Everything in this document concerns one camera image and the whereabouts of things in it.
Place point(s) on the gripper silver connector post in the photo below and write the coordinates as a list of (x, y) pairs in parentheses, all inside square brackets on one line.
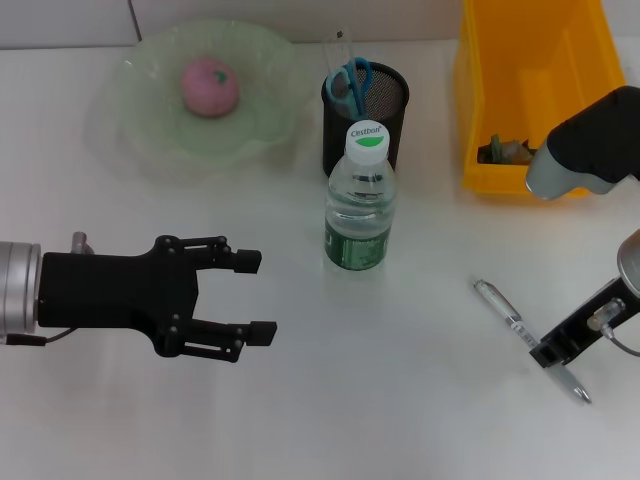
[(602, 312), (80, 242)]

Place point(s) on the clear water bottle green label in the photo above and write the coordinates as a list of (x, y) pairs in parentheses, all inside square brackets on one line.
[(357, 215)]

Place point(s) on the green plastic wrapper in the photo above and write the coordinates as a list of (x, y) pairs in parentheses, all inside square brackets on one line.
[(505, 151)]

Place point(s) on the left gripper silver connector post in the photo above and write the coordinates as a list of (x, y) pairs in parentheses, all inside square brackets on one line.
[(80, 242)]

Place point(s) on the yellow plastic bin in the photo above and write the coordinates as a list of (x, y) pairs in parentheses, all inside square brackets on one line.
[(525, 90)]

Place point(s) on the clear plastic ruler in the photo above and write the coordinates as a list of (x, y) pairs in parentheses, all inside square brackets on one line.
[(340, 45)]

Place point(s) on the silver ballpoint pen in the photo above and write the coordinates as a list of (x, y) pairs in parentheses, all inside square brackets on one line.
[(505, 312)]

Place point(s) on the pink peach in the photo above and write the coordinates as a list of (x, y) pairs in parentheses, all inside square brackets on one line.
[(205, 90)]

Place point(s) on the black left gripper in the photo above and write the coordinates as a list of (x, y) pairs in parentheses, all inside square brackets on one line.
[(115, 295)]

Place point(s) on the right gripper silver connector post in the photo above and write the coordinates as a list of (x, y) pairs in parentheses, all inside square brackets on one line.
[(602, 312)]

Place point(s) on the black mesh pen holder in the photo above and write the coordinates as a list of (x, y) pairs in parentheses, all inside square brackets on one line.
[(390, 100)]

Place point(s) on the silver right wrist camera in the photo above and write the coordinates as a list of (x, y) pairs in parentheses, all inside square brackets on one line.
[(580, 150)]

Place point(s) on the blue scissors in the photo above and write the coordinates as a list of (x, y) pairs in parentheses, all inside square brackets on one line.
[(356, 102)]

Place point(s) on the green glass fruit plate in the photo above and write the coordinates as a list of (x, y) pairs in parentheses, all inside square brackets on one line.
[(140, 115)]

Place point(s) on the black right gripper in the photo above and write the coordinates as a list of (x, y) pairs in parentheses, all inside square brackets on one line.
[(595, 315)]

